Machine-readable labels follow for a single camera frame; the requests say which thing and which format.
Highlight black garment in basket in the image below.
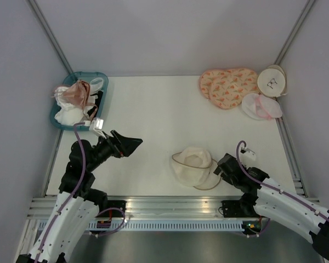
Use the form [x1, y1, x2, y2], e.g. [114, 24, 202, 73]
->
[84, 90, 104, 120]

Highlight round mesh laundry bag glasses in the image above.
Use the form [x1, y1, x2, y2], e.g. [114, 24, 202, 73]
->
[171, 147, 221, 191]

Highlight white bra in basket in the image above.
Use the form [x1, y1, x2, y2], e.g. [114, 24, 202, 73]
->
[53, 77, 104, 126]

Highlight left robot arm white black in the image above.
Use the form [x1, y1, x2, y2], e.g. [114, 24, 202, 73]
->
[17, 130, 143, 262]

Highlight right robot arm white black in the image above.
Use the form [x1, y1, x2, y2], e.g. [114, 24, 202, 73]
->
[214, 153, 329, 261]

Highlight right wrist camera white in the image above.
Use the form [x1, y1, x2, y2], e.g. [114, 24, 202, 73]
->
[240, 147, 257, 163]

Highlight teal plastic basket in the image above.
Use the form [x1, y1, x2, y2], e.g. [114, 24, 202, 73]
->
[50, 71, 109, 131]

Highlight floral heart laundry bag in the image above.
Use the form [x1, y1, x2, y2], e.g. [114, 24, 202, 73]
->
[198, 68, 254, 99]
[208, 68, 259, 110]

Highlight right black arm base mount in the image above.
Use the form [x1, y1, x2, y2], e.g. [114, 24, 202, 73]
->
[219, 200, 255, 218]

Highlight white slotted cable duct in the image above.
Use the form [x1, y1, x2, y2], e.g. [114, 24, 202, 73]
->
[86, 221, 243, 231]

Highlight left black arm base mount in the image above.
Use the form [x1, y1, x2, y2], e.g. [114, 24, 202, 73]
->
[97, 200, 127, 220]

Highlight round mesh bag at corner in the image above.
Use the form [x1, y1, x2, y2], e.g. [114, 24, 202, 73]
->
[257, 65, 287, 98]

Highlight pink satin bra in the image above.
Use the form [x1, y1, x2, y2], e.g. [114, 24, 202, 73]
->
[50, 79, 99, 121]

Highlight floral heart laundry bag back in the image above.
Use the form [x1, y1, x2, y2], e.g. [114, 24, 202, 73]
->
[198, 68, 254, 99]

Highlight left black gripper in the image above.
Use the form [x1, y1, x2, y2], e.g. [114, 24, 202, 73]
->
[87, 129, 143, 171]

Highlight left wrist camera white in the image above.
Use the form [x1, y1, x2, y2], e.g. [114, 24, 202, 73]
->
[84, 117, 109, 138]

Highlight floral heart laundry bag front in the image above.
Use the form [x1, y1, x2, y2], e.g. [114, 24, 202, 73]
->
[208, 68, 259, 110]

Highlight white mesh bag pink trim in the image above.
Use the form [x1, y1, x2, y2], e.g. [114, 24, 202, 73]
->
[241, 93, 282, 121]

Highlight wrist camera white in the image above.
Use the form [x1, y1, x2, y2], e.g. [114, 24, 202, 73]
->
[84, 117, 109, 138]
[240, 147, 257, 163]

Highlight aluminium rail front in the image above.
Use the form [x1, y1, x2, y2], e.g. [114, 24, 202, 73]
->
[30, 196, 319, 221]

